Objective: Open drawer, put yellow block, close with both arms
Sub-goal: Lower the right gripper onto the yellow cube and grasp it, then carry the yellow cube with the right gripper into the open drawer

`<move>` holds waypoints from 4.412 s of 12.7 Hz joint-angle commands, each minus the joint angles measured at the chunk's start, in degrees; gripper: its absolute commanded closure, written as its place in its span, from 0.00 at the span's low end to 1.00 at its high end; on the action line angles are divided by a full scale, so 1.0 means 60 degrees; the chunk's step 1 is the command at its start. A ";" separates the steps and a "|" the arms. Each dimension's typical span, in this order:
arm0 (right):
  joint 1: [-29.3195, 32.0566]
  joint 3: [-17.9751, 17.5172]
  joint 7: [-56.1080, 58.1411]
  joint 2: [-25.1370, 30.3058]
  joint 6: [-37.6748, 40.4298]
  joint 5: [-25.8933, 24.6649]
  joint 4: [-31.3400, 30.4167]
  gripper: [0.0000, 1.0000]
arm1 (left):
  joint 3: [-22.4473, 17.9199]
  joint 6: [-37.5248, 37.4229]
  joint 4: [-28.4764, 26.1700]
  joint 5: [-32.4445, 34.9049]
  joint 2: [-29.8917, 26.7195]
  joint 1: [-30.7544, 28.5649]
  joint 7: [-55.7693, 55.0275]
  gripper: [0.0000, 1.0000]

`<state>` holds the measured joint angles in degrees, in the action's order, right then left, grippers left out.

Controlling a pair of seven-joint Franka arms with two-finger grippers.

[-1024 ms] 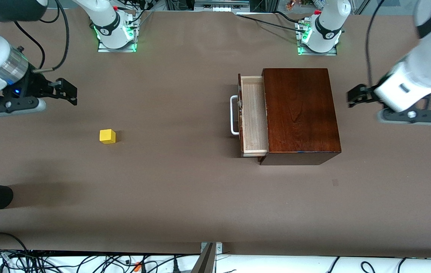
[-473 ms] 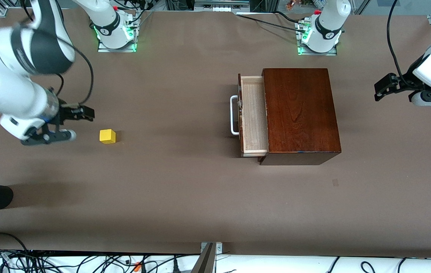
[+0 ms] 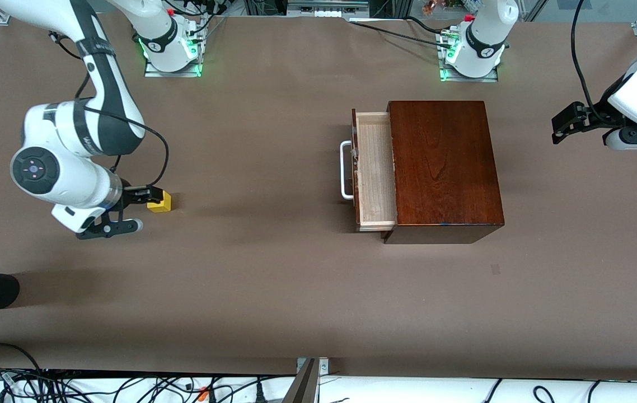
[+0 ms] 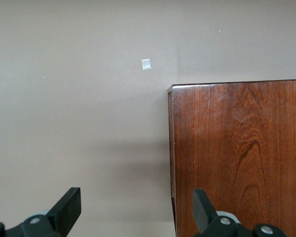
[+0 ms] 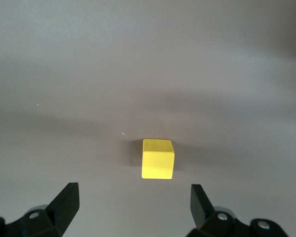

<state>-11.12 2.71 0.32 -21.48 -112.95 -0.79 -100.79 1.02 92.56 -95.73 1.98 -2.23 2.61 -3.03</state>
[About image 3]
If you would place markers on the dark brown wooden cabinet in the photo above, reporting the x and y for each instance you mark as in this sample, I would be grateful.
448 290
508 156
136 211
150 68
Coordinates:
447 168

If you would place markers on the yellow wooden block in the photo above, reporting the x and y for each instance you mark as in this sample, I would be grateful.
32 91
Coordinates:
165 207

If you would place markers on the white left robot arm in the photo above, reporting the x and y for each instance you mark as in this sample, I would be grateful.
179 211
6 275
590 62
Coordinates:
486 33

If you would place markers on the white board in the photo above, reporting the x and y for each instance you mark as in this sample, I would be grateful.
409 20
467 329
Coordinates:
408 392

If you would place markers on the grey aluminium bar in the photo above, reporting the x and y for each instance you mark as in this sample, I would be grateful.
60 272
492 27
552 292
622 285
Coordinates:
303 386

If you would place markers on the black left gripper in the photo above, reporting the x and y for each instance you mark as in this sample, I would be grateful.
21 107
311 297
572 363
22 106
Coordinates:
594 117

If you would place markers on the orange connector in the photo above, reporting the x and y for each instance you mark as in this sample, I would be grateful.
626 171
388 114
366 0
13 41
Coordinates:
203 393

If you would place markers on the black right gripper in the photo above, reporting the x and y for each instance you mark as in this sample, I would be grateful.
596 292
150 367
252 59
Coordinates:
130 195

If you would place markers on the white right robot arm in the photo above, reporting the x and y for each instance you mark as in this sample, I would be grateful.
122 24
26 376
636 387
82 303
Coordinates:
55 179

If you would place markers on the small metal bracket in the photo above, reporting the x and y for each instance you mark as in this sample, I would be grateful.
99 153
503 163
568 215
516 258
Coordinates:
324 366

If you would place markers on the white power strip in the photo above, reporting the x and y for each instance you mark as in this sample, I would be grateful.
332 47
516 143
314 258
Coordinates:
324 12

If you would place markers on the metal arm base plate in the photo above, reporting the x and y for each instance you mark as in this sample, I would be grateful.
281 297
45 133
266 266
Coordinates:
184 71
450 77

